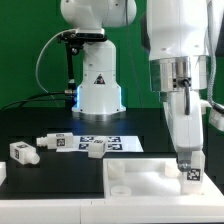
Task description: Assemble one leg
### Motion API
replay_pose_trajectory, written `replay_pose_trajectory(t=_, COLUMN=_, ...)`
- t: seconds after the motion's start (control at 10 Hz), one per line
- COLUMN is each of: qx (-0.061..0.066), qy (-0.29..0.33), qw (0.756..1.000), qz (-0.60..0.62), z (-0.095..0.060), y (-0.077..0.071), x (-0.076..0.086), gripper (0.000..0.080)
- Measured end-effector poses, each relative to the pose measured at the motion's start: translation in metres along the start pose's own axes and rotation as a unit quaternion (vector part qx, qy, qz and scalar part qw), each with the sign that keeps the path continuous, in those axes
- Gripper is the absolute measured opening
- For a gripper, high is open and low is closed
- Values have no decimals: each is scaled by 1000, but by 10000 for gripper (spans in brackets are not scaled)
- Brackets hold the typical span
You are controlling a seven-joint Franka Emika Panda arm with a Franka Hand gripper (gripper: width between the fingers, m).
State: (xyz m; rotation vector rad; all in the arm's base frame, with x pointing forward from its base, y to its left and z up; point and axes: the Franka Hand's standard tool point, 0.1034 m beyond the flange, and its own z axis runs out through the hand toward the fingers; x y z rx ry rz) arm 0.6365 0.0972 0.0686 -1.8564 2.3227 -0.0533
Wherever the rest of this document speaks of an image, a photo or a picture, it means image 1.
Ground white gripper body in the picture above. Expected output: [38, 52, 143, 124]
[163, 91, 203, 153]

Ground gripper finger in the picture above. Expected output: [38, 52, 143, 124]
[177, 152, 192, 171]

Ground white square table top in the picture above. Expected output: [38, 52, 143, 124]
[103, 158, 223, 198]

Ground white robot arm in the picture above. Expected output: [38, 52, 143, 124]
[60, 0, 224, 173]

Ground paper sheet with markers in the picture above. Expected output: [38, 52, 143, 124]
[57, 135, 143, 152]

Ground white block left edge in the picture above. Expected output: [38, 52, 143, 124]
[0, 162, 7, 186]

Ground black cables on table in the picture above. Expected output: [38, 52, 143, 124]
[0, 91, 78, 113]

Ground black camera on stand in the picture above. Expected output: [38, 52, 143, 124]
[57, 28, 107, 96]

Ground grey cable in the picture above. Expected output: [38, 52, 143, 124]
[35, 28, 77, 95]

